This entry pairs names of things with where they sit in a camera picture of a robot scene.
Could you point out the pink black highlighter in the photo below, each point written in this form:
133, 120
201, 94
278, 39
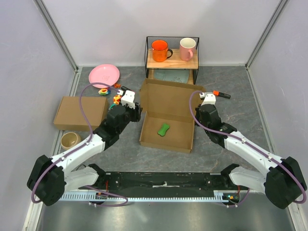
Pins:
124, 88

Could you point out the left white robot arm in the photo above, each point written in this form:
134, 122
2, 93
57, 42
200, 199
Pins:
51, 177

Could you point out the orange black highlighter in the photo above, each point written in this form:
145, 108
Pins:
221, 94

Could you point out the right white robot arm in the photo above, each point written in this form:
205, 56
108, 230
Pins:
280, 179

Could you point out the orange mug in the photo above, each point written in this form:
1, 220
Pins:
160, 50

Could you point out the brown cardboard box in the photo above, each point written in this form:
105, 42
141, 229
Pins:
69, 116
167, 102

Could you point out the orange yellow flower toy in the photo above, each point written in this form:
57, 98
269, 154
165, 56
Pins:
117, 99

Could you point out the pink mug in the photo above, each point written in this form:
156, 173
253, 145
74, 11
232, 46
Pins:
187, 48

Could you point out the black wire wooden shelf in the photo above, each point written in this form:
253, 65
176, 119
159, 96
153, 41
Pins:
172, 58

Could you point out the green black eraser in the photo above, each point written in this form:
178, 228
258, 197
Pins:
164, 128

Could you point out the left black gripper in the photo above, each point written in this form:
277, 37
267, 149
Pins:
136, 112

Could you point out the small orange flower toy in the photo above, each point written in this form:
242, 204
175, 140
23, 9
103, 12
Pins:
117, 86

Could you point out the grey slotted cable duct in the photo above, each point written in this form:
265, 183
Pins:
94, 196

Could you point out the closed brown cardboard box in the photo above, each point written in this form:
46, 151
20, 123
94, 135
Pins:
69, 116

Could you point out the pink plate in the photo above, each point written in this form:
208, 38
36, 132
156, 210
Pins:
105, 75

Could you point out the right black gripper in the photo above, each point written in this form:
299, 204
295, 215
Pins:
197, 113

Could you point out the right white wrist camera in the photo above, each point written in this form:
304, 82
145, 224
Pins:
207, 98

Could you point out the light green tray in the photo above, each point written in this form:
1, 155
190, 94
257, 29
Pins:
180, 76

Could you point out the beige cup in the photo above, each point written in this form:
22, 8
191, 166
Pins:
69, 140

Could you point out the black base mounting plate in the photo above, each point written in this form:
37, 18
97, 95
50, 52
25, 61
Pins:
164, 184

